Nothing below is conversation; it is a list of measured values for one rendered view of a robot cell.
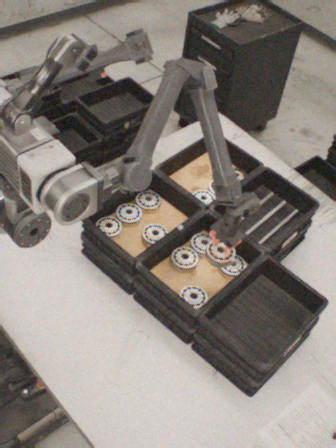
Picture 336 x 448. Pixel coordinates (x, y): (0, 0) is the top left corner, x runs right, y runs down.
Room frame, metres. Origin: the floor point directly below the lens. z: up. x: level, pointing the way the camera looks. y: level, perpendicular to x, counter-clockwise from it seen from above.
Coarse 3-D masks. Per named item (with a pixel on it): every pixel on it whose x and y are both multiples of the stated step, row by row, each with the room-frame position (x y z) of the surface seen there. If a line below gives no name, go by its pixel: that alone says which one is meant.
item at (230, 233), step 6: (216, 222) 1.33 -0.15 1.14; (222, 222) 1.30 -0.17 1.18; (216, 228) 1.31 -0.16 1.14; (222, 228) 1.29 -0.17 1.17; (228, 228) 1.28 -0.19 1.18; (234, 228) 1.28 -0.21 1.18; (222, 234) 1.28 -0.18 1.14; (228, 234) 1.28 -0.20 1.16; (234, 234) 1.29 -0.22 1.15; (240, 234) 1.30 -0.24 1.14; (228, 240) 1.26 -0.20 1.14; (234, 240) 1.27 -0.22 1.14
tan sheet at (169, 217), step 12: (168, 204) 1.68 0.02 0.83; (144, 216) 1.60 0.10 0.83; (156, 216) 1.61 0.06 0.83; (168, 216) 1.62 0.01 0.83; (180, 216) 1.63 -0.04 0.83; (132, 228) 1.52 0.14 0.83; (168, 228) 1.55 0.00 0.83; (120, 240) 1.45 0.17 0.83; (132, 240) 1.46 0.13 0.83; (132, 252) 1.40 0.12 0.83
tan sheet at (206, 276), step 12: (168, 264) 1.37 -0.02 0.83; (204, 264) 1.40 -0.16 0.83; (168, 276) 1.32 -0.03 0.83; (180, 276) 1.33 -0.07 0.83; (192, 276) 1.34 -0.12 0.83; (204, 276) 1.35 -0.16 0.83; (216, 276) 1.36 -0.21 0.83; (180, 288) 1.27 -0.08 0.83; (204, 288) 1.29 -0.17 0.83; (216, 288) 1.30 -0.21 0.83
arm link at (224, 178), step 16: (208, 80) 1.46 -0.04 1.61; (192, 96) 1.46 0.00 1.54; (208, 96) 1.45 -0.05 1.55; (208, 112) 1.43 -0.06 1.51; (208, 128) 1.40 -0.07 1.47; (208, 144) 1.39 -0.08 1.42; (224, 144) 1.40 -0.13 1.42; (224, 160) 1.37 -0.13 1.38; (224, 176) 1.33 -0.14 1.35; (224, 192) 1.32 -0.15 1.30; (240, 192) 1.34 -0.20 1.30
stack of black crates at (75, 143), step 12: (60, 120) 2.55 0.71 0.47; (72, 120) 2.61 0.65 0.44; (60, 132) 2.55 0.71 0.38; (72, 132) 2.57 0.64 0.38; (84, 132) 2.53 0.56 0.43; (72, 144) 2.47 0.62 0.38; (84, 144) 2.49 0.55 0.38; (96, 144) 2.40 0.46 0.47; (84, 156) 2.35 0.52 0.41; (96, 156) 2.40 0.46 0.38
